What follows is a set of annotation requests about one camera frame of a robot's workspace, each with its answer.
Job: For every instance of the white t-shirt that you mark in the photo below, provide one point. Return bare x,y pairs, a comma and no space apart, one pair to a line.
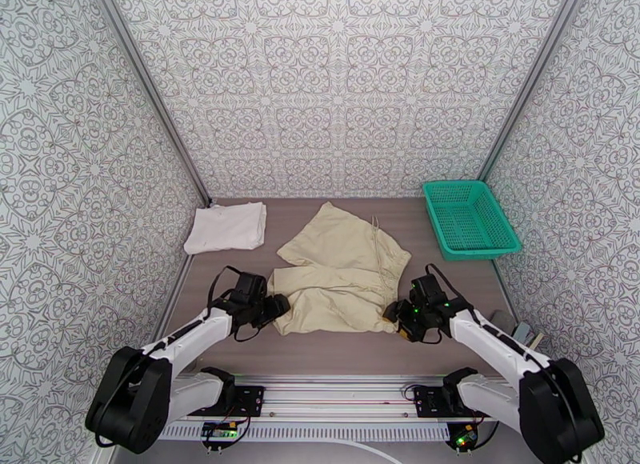
225,227

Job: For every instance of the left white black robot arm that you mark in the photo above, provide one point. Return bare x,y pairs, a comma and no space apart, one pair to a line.
135,397

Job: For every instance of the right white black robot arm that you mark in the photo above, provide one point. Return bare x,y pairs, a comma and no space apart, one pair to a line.
555,407

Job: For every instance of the grey oval stone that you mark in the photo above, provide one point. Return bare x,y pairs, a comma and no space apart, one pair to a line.
504,318

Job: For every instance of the grey stapler tool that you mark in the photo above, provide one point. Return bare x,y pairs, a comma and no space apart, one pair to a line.
525,333

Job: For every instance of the green plastic mesh basket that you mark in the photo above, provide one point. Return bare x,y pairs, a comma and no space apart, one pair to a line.
470,222

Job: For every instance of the white perforated vent strip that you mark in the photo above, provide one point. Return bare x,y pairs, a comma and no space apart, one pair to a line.
325,431

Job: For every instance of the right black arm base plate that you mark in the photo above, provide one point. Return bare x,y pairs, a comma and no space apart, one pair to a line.
425,402

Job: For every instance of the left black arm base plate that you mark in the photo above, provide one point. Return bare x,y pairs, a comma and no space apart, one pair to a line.
252,400

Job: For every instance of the aluminium rail frame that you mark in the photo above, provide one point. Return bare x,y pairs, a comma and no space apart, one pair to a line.
340,392

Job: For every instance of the aluminium corner post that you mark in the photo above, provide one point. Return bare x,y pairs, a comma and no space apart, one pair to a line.
530,77
150,92

